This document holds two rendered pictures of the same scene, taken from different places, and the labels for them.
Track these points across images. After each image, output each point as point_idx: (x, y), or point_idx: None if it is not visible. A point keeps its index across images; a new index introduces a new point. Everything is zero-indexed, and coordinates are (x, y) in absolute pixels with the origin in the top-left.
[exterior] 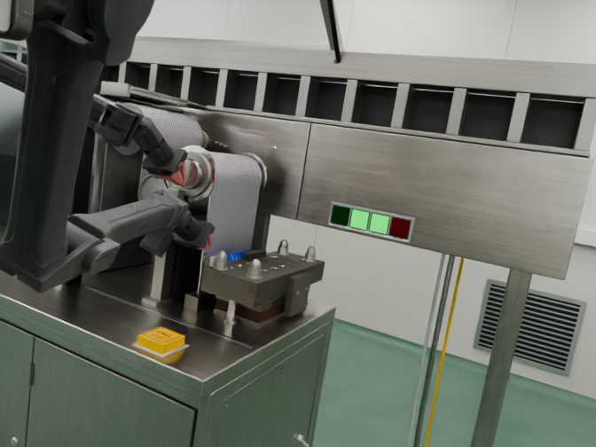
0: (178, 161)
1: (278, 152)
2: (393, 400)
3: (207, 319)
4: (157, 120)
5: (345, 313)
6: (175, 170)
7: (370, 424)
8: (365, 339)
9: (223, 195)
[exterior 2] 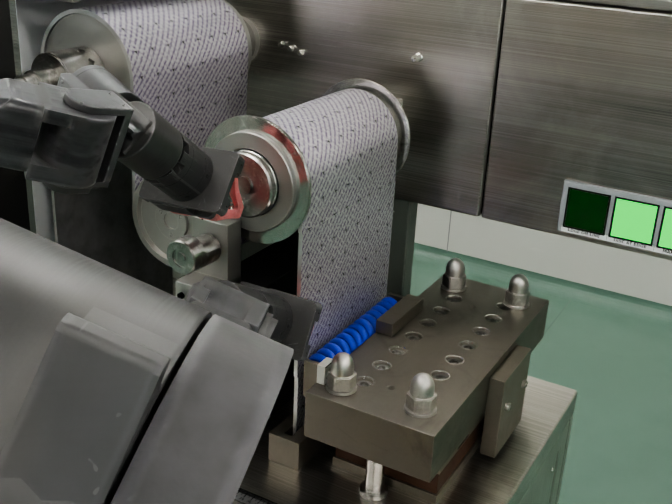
0: (227, 188)
1: (429, 67)
2: (644, 439)
3: (324, 492)
4: (150, 41)
5: (529, 256)
6: (222, 211)
7: (607, 497)
8: (573, 304)
9: (326, 216)
